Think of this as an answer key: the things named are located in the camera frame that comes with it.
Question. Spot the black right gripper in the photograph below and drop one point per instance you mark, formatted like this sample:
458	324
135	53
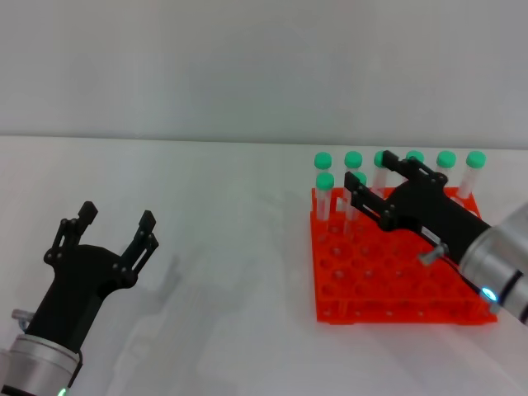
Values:
429	210

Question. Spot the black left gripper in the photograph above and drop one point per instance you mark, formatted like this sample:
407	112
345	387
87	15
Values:
78	288

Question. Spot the clear test tube green cap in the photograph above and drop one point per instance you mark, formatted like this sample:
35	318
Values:
353	159
325	180
446	159
416	156
363	178
378	159
323	160
475	159

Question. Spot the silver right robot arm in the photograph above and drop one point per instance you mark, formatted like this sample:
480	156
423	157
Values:
499	260

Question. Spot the orange test tube rack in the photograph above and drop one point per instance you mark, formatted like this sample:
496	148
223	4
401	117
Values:
371	272

